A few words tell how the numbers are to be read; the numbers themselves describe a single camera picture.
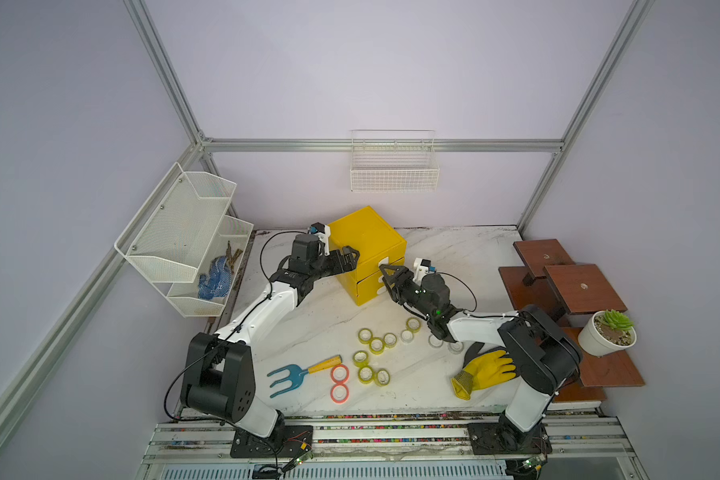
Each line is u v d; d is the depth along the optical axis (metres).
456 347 0.89
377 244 0.88
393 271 0.80
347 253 0.77
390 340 0.91
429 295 0.71
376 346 0.89
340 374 0.84
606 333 0.67
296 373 0.84
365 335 0.92
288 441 0.73
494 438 0.73
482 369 0.83
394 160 0.96
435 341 0.72
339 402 0.80
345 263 0.77
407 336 0.92
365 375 0.84
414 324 0.93
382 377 0.84
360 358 0.86
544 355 0.48
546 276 0.80
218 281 0.87
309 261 0.67
